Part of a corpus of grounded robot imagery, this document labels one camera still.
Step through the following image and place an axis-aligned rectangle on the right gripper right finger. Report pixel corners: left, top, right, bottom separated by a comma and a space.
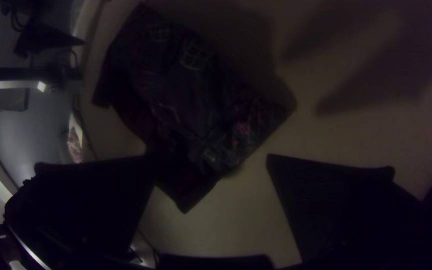
265, 152, 428, 270

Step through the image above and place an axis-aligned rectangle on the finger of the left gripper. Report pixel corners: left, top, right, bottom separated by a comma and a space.
12, 21, 86, 59

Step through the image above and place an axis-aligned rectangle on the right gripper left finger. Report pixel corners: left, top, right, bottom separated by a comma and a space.
4, 154, 158, 264

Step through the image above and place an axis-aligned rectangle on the black t-shirt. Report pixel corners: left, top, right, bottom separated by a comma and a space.
91, 2, 298, 215

